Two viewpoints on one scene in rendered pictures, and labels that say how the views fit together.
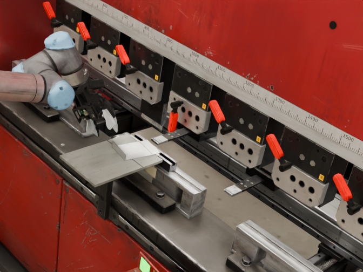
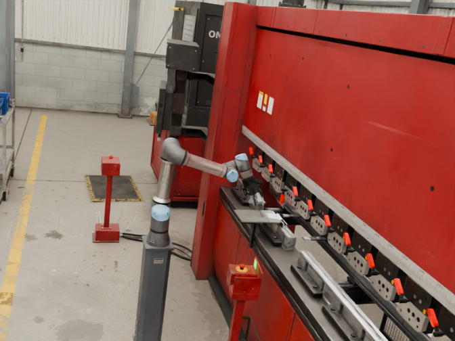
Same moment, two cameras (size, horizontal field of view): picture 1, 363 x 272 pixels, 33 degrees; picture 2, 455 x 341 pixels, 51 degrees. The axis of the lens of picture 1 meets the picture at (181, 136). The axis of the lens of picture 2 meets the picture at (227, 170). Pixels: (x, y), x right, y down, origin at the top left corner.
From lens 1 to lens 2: 1.45 m
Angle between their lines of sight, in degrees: 30
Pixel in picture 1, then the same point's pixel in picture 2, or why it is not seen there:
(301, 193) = (318, 228)
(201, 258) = (280, 263)
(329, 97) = (329, 181)
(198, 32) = (295, 157)
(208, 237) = (290, 258)
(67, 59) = (242, 164)
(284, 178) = (314, 222)
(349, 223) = (331, 240)
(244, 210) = (370, 306)
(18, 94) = (214, 170)
